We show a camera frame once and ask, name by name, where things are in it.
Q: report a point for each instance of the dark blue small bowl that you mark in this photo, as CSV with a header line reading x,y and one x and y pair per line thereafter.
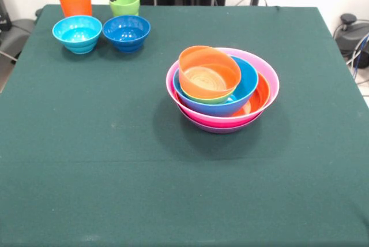
x,y
127,32

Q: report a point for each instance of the black floor stand base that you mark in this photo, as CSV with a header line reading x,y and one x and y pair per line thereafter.
x,y
14,36
351,36

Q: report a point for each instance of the pink large bowl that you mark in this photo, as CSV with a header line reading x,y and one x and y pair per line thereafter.
x,y
214,120

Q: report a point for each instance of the light blue small bowl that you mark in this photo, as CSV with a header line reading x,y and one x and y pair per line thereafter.
x,y
77,32

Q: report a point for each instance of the green small bowl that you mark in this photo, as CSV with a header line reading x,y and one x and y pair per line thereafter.
x,y
213,101

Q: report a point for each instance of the orange small bowl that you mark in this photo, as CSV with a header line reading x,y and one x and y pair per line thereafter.
x,y
201,59

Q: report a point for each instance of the blue medium bowl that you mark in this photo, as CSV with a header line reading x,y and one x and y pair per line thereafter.
x,y
248,76

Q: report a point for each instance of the orange medium bowl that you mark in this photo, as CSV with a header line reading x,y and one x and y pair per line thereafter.
x,y
258,102

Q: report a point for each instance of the orange plastic cup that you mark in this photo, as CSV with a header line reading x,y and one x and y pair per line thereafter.
x,y
73,4

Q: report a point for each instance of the green plastic cup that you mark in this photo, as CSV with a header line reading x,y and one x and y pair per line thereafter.
x,y
127,3

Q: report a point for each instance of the dark green tablecloth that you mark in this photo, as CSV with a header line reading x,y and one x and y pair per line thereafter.
x,y
57,201

